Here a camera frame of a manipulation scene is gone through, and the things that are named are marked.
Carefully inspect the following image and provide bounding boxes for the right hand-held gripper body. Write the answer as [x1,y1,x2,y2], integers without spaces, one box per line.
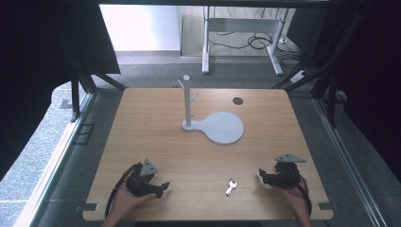
[264,152,307,190]

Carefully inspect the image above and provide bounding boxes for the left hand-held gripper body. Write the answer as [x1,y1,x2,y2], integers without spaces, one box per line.
[125,158,163,199]

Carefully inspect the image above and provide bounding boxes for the person's right hand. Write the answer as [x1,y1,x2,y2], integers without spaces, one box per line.
[277,177,312,219]

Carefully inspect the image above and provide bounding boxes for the person's left hand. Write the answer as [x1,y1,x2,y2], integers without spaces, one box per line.
[108,188,157,221]

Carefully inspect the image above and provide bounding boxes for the silver key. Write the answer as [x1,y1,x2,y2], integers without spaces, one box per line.
[224,178,238,197]

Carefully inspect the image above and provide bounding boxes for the grey key stand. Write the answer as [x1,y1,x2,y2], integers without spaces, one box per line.
[177,74,246,147]

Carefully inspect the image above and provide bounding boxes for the white power strip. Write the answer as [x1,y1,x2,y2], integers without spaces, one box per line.
[289,69,308,84]

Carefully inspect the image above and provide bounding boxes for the black curtain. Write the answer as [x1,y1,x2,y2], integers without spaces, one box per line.
[0,0,121,183]
[285,0,401,183]

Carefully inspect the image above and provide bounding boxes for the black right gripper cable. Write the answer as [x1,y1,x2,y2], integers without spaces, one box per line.
[282,169,314,218]

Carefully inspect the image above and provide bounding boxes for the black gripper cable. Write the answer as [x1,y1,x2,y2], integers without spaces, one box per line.
[104,162,144,219]
[282,169,314,218]

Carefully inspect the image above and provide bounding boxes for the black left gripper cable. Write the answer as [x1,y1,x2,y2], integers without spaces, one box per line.
[104,162,144,219]

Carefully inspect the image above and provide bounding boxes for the black metal frame strut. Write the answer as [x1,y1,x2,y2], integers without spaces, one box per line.
[272,9,373,129]
[60,50,127,123]

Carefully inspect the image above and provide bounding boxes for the black floor cables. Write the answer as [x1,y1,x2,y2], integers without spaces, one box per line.
[207,8,304,69]

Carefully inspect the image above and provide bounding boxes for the white desk frame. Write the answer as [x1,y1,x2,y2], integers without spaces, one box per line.
[201,6,289,77]

